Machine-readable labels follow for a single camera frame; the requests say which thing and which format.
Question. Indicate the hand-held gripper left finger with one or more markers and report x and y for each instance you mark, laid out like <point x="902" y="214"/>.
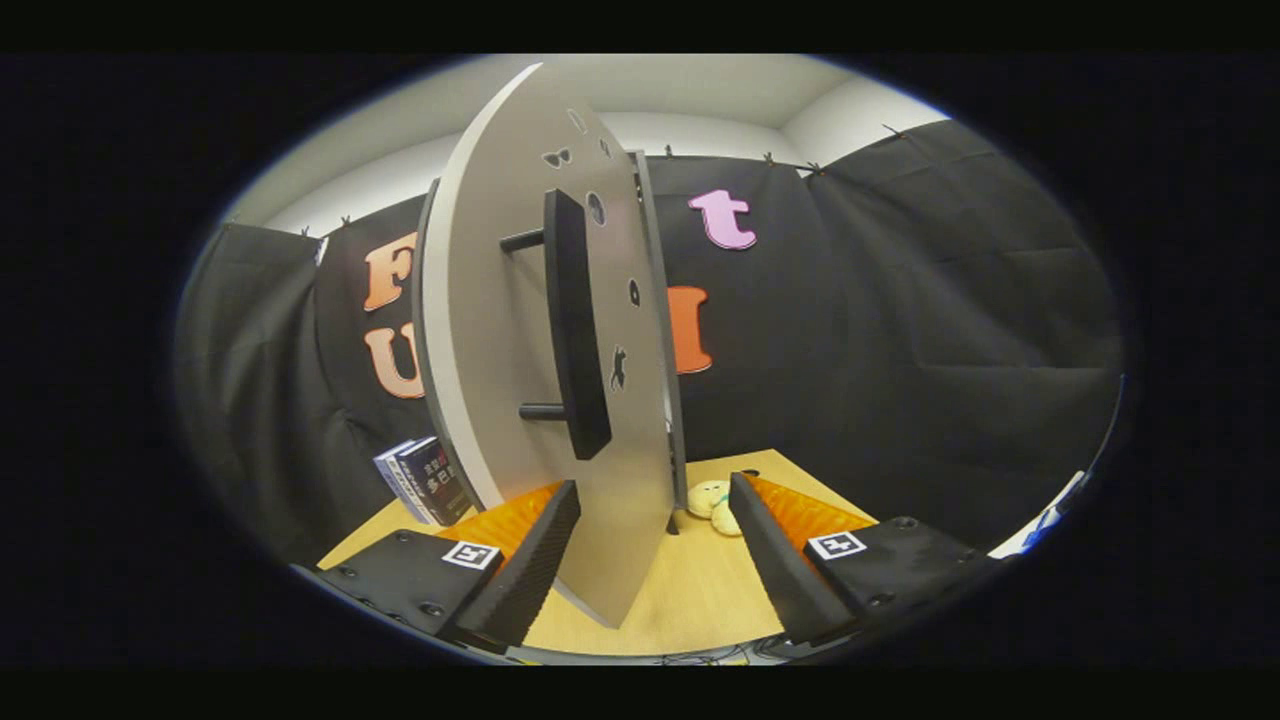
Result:
<point x="535" y="560"/>

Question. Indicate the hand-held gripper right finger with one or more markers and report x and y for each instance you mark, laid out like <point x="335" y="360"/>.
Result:
<point x="775" y="560"/>

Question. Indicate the beige cabinet door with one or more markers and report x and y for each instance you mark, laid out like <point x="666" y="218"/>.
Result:
<point x="480" y="330"/>

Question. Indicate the yellow plush toy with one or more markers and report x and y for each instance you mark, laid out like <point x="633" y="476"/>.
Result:
<point x="710" y="500"/>

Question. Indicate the dark blue book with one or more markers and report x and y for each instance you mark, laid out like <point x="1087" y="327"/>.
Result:
<point x="440" y="480"/>

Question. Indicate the white blue book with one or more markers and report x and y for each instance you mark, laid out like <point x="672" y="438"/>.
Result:
<point x="395" y="475"/>

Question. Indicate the grey cabinet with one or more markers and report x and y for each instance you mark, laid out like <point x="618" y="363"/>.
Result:
<point x="674" y="400"/>

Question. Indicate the black backdrop cloth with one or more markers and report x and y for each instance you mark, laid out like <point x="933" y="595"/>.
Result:
<point x="900" y="330"/>

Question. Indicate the white blue object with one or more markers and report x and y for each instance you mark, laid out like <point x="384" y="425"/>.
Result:
<point x="1040" y="525"/>

